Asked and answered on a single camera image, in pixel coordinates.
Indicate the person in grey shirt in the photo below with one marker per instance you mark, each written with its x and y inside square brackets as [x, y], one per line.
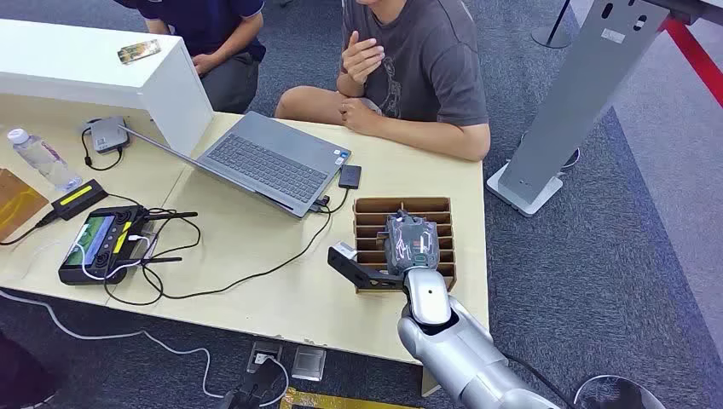
[429, 67]

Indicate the yellow floor tape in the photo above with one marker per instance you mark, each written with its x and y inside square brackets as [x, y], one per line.
[339, 402]

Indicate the floor power socket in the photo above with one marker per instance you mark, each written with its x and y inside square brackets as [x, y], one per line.
[263, 357]

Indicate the brown cardboard piece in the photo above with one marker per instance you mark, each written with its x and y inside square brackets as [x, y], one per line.
[17, 203]

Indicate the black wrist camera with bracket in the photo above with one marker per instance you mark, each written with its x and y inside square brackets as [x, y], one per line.
[356, 271]

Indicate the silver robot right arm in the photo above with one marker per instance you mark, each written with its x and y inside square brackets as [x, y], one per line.
[452, 350]

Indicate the grey slanted kiosk stand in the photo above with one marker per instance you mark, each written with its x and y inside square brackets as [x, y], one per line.
[576, 96]

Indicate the brown cardboard slotted card holder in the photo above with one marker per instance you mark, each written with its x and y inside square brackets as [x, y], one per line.
[370, 226]

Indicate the clear plastic water bottle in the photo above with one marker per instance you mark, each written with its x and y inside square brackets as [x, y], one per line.
[42, 161]

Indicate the person's left hand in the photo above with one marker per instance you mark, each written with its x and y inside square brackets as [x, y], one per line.
[356, 115]

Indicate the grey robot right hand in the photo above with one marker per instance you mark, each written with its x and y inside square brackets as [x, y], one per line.
[411, 243]

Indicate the white box shelf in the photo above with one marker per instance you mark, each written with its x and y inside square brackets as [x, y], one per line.
[85, 62]

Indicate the black floor plug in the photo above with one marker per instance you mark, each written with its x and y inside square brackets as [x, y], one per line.
[251, 389]

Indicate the red barrier belt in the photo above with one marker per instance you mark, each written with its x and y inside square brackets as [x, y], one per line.
[697, 59]

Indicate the person in dark blue shirt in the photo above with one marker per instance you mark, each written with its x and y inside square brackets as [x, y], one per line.
[226, 56]

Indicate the grey open laptop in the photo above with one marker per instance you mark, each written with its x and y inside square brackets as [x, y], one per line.
[271, 164]

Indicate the round grey base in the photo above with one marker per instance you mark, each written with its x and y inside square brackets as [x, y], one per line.
[618, 395]

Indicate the wooden table leg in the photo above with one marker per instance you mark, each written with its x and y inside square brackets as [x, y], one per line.
[429, 384]

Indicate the black remote controller with screen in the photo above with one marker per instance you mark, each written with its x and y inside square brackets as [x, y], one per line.
[96, 248]

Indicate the person's right hand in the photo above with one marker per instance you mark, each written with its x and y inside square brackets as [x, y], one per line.
[361, 56]

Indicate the grey power adapter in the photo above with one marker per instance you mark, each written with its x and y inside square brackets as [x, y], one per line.
[108, 134]

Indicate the round stanchion base with pole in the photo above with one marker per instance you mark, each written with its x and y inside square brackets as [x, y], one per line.
[551, 36]

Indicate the black battery with yellow label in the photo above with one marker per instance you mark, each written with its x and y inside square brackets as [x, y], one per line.
[79, 198]

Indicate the metal floor plate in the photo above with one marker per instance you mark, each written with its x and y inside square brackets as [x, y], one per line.
[308, 363]

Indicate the small black external drive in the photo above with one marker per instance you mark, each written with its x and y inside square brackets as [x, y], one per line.
[349, 176]

